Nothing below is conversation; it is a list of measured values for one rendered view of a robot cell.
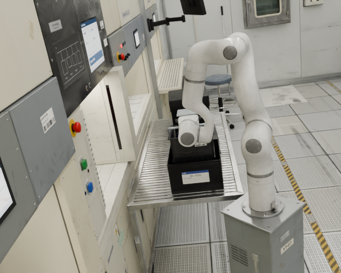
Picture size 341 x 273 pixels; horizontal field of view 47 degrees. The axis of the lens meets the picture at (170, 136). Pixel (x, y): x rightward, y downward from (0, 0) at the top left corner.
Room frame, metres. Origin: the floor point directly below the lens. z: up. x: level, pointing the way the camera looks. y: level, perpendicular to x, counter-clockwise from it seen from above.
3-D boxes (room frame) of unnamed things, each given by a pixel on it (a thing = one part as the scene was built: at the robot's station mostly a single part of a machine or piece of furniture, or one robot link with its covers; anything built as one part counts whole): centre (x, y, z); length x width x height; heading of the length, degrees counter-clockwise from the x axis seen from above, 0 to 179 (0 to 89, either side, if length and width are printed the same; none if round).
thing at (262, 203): (1.55, -0.37, 0.85); 0.19 x 0.19 x 0.18
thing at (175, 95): (2.79, -0.17, 0.89); 0.29 x 0.29 x 0.25; 87
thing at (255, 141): (1.52, -0.36, 1.07); 0.19 x 0.12 x 0.24; 157
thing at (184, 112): (1.92, -0.11, 1.00); 0.24 x 0.20 x 0.32; 83
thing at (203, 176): (1.91, -0.11, 0.85); 0.28 x 0.28 x 0.17; 83
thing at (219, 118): (2.37, -0.09, 0.38); 1.30 x 0.60 x 0.76; 174
